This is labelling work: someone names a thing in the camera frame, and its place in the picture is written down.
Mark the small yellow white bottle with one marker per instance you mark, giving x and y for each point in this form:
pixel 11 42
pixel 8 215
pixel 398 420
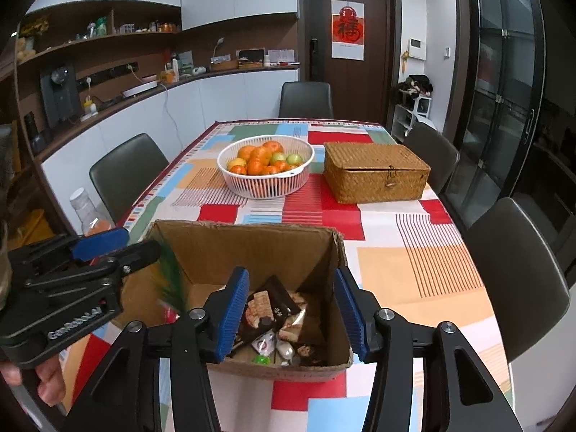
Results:
pixel 90 107

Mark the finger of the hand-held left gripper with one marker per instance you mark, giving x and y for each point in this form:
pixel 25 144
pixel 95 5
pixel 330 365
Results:
pixel 101 240
pixel 135 256

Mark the black wall socket strip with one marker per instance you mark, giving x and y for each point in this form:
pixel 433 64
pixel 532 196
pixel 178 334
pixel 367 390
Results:
pixel 112 72

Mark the person's left hand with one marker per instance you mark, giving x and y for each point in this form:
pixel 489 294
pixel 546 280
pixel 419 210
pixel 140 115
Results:
pixel 50 382

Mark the colourful checked tablecloth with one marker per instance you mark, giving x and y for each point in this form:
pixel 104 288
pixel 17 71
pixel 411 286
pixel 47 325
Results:
pixel 405 243

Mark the dark grey dining chair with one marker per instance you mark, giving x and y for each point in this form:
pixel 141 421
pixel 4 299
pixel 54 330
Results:
pixel 306 99
pixel 128 171
pixel 517 274
pixel 432 153

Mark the white shoe rack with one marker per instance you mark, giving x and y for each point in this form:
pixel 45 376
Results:
pixel 411 117

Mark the pile of oranges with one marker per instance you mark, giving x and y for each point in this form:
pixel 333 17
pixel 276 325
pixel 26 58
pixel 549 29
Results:
pixel 256 164

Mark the white wall intercom panel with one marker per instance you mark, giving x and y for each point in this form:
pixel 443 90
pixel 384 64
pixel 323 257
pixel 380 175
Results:
pixel 416 48

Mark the black thermos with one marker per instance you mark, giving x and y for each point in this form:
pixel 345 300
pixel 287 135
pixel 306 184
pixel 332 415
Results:
pixel 30 128

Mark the green fruit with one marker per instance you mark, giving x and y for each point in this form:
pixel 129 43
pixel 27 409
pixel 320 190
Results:
pixel 279 157
pixel 294 159

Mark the clear plastic bottle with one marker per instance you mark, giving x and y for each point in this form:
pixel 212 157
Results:
pixel 85 211

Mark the white desk calendar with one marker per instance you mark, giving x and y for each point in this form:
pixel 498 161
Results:
pixel 281 56

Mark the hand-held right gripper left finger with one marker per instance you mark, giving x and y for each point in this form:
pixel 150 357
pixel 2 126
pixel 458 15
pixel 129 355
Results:
pixel 234 315

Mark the pile of dark bags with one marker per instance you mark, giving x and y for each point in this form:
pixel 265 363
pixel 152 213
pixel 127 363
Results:
pixel 415 85

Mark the brown wafer packet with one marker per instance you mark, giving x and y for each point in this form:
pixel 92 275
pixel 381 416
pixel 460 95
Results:
pixel 293 319

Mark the brown snack piece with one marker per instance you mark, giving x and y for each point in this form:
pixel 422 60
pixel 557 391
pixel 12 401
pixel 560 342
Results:
pixel 308 351

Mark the pink snack packet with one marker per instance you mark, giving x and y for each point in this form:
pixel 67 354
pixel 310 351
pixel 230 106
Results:
pixel 168 316

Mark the yellow flowers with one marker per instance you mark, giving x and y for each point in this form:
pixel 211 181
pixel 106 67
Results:
pixel 33 27

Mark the red and white door poster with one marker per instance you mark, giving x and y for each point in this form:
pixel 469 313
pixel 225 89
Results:
pixel 347 29

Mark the black countertop appliance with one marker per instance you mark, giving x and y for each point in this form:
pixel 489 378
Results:
pixel 58 94

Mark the wooden wall shelf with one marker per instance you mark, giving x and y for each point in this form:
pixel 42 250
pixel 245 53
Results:
pixel 135 47

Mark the black glass cabinet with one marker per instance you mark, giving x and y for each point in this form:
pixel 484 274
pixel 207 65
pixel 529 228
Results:
pixel 504 99

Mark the woven wicker box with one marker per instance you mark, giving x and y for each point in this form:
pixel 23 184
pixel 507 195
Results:
pixel 373 175

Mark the white plastic fruit basket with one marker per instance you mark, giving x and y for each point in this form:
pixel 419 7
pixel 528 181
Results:
pixel 265 187

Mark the brown cardboard box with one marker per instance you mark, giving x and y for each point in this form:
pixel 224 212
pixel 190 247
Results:
pixel 252 247

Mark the white red candy wrapper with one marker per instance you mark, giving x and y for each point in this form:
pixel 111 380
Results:
pixel 266 342

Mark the dark brown door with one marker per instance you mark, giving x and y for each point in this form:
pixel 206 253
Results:
pixel 360 90

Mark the dark brown cracker packet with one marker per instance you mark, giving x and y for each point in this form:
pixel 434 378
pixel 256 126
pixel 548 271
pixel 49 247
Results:
pixel 270 306

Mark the green cracker packet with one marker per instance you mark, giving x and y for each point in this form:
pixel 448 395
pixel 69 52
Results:
pixel 170 274

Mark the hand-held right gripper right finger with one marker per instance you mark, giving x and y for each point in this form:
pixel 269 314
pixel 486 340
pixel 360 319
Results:
pixel 350 315

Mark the white desk lamp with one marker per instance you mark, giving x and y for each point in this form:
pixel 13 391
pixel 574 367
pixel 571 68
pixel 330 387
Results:
pixel 218 47

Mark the white flat tray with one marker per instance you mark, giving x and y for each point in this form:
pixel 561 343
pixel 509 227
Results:
pixel 139 89

